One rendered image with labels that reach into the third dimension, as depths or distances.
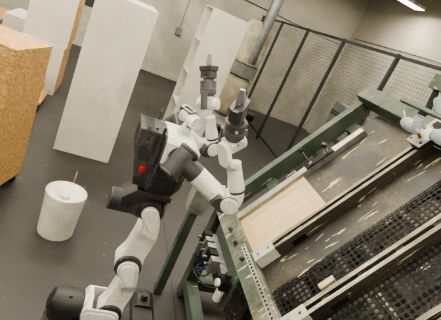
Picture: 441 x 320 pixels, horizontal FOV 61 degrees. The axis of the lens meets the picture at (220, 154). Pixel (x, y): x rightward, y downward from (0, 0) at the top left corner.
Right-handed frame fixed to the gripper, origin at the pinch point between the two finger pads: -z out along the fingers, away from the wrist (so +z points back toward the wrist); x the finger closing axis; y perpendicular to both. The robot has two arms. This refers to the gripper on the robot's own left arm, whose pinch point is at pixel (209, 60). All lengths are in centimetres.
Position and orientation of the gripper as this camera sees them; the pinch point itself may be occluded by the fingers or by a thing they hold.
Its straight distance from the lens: 206.0
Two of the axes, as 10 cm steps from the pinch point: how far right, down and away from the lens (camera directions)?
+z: -0.3, 9.9, 1.6
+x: 7.0, 1.3, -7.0
